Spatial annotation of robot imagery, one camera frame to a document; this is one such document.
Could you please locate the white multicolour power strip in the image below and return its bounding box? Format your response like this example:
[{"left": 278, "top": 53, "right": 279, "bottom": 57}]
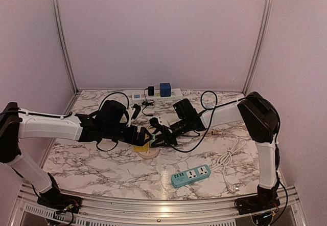
[{"left": 131, "top": 88, "right": 183, "bottom": 103}]

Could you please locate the black power adapter with cable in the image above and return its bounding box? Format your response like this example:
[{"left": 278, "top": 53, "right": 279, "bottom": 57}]
[{"left": 139, "top": 86, "right": 155, "bottom": 117}]

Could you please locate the right aluminium frame post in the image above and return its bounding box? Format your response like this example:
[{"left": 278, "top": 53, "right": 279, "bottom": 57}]
[{"left": 242, "top": 0, "right": 273, "bottom": 95}]

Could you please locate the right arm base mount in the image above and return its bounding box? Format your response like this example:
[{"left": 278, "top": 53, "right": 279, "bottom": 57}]
[{"left": 234, "top": 184, "right": 281, "bottom": 215}]

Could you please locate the yellow cube power socket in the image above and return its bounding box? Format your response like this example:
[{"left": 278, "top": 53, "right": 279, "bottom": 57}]
[{"left": 133, "top": 145, "right": 149, "bottom": 152}]

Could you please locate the blue cube power socket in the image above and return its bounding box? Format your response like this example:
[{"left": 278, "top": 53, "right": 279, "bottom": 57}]
[{"left": 159, "top": 83, "right": 171, "bottom": 97}]

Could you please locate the left aluminium frame post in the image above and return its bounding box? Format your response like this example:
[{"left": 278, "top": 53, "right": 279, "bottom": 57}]
[{"left": 52, "top": 0, "right": 79, "bottom": 95}]

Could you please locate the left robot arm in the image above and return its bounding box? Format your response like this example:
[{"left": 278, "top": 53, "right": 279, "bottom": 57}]
[{"left": 1, "top": 97, "right": 152, "bottom": 208}]

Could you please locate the green cube plug adapter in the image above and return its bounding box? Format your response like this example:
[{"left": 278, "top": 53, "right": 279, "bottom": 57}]
[{"left": 149, "top": 134, "right": 156, "bottom": 148}]

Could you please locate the pink round power socket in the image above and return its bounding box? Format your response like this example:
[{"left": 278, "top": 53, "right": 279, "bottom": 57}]
[{"left": 137, "top": 148, "right": 160, "bottom": 159}]

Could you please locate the aluminium front rail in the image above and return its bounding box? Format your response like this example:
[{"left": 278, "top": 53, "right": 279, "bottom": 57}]
[{"left": 8, "top": 184, "right": 308, "bottom": 225}]

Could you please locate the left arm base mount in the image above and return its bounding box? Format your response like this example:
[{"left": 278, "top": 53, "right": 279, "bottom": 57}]
[{"left": 37, "top": 174, "right": 82, "bottom": 214}]

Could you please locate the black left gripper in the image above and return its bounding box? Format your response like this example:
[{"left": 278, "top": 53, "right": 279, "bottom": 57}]
[{"left": 103, "top": 124, "right": 153, "bottom": 147}]

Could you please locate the pink USB cable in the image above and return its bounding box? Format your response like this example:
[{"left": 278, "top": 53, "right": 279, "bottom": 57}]
[{"left": 206, "top": 130, "right": 228, "bottom": 137}]

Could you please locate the white teal strip cable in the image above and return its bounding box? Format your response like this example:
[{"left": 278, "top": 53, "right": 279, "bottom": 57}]
[{"left": 211, "top": 138, "right": 247, "bottom": 193}]

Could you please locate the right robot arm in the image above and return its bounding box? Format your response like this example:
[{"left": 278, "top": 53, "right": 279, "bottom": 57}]
[{"left": 150, "top": 92, "right": 281, "bottom": 210}]

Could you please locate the aluminium frame post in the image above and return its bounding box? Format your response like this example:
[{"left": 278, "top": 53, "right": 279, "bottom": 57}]
[
  {"left": 52, "top": 0, "right": 79, "bottom": 95},
  {"left": 242, "top": 0, "right": 273, "bottom": 95}
]

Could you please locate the teal power strip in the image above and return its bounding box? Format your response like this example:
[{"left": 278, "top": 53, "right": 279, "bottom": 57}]
[{"left": 171, "top": 165, "right": 211, "bottom": 188}]

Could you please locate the light blue USB charger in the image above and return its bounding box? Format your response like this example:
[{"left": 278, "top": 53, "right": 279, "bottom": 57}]
[{"left": 205, "top": 103, "right": 215, "bottom": 109}]

